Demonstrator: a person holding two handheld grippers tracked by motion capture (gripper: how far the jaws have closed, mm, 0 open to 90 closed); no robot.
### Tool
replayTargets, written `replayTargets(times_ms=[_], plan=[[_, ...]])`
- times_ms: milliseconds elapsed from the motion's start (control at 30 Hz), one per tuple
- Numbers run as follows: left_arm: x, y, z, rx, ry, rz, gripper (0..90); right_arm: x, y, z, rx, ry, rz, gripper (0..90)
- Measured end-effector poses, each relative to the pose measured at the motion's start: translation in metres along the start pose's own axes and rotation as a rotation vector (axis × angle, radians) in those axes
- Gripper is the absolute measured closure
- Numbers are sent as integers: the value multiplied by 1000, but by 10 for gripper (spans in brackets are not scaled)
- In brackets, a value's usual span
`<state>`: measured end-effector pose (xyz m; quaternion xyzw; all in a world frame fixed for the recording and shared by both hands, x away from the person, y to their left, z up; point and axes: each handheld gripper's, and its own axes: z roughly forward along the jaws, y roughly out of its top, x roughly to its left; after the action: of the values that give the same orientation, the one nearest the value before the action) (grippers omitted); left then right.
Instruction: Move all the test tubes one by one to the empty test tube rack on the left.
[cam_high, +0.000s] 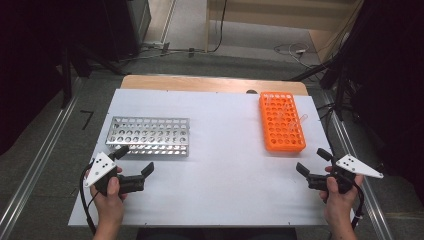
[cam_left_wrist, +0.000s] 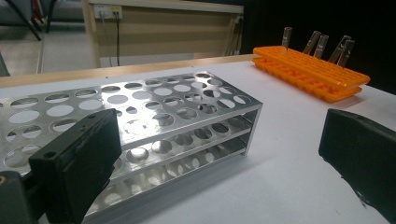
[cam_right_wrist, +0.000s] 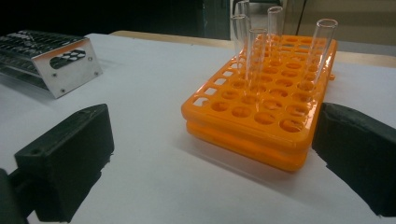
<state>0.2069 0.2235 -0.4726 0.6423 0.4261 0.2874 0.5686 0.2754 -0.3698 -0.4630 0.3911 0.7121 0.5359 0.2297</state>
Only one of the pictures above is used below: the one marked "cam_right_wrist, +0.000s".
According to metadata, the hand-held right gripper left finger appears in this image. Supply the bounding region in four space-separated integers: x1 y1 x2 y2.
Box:
14 104 116 224

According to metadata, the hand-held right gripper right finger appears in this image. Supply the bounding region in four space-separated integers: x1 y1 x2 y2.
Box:
311 102 396 217

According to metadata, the clear tube rack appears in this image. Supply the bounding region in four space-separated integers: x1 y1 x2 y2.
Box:
0 29 104 99

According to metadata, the clear glass test tube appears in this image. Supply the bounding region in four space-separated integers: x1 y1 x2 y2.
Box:
233 0 252 35
305 18 339 91
245 27 268 105
230 14 250 71
266 6 285 65

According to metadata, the orange plastic test tube rack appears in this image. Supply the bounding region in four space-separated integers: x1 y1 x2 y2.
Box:
180 34 339 173

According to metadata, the white work board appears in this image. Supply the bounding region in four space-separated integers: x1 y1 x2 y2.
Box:
0 33 396 224

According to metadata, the black curtain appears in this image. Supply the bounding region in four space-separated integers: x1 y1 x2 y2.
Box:
0 0 204 37

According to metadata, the dark cabinet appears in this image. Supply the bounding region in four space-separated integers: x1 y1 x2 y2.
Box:
202 0 232 40

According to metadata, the black hanging cable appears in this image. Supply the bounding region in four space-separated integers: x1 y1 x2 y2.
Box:
296 0 309 35

